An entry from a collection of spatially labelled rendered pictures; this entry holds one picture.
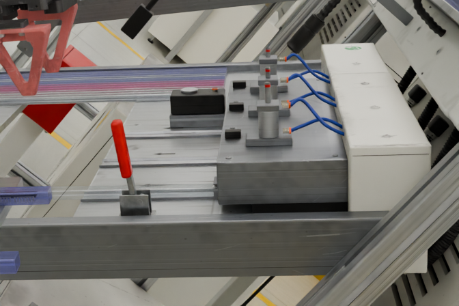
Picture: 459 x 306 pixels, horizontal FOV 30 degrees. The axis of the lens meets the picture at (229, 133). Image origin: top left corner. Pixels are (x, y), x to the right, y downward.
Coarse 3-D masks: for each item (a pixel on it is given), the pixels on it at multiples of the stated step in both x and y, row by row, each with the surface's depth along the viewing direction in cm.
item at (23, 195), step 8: (0, 192) 70; (8, 192) 70; (16, 192) 70; (24, 192) 70; (32, 192) 70; (40, 192) 70; (48, 192) 70; (0, 200) 70; (8, 200) 70; (16, 200) 70; (24, 200) 70; (32, 200) 70; (40, 200) 70; (48, 200) 70
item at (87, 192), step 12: (60, 192) 95; (72, 192) 95; (84, 192) 95; (96, 192) 95; (108, 192) 95; (120, 192) 95; (156, 192) 95; (168, 192) 95; (180, 192) 94; (192, 192) 94; (204, 192) 94
